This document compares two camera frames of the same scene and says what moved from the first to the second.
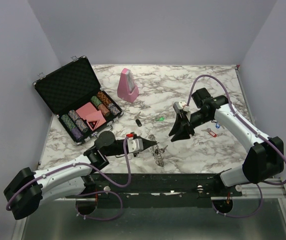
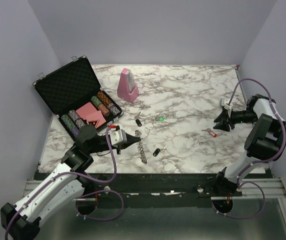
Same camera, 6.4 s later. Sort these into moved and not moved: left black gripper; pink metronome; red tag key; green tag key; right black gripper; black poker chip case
Moved: right black gripper; left black gripper
Not moved: green tag key; pink metronome; black poker chip case; red tag key
